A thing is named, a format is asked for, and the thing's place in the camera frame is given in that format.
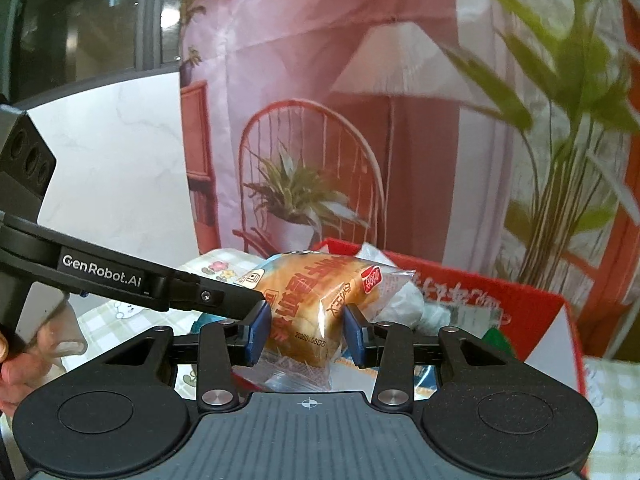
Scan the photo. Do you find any bread packet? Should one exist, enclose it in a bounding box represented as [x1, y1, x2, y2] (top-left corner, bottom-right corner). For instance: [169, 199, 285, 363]
[235, 250, 416, 393]

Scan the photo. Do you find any white plastic packet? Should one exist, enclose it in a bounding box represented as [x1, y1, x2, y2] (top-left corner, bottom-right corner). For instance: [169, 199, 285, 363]
[357, 242, 453, 331]

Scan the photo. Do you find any person's left hand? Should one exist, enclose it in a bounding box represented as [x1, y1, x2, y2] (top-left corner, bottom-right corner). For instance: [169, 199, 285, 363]
[0, 305, 87, 417]

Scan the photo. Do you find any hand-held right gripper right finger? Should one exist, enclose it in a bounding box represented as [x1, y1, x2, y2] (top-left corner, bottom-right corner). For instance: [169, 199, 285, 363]
[342, 305, 511, 412]

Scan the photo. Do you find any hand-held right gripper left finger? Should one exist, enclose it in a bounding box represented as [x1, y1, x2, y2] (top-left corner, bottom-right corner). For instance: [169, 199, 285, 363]
[102, 304, 273, 411]

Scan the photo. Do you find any red cardboard box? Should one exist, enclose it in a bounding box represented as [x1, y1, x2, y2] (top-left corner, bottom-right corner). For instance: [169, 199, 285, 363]
[312, 237, 586, 411]

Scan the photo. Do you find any dark framed window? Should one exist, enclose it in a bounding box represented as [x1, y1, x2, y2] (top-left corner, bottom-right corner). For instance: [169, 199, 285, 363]
[0, 0, 188, 106]

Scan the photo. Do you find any green leafy plant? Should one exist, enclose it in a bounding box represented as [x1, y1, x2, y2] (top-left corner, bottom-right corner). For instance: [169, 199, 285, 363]
[440, 0, 640, 311]

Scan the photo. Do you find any checkered tablecloth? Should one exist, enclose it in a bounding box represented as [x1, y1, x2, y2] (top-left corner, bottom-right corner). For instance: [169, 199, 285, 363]
[62, 290, 640, 480]

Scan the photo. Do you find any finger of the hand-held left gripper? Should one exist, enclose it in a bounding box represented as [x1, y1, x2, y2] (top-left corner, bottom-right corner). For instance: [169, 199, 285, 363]
[167, 269, 271, 322]

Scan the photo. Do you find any flower print packet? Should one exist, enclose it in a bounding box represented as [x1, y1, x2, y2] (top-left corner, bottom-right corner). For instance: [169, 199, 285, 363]
[172, 247, 273, 286]

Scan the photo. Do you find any pink printed wall backdrop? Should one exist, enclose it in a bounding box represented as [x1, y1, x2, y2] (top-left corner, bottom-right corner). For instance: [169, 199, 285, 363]
[177, 0, 640, 361]

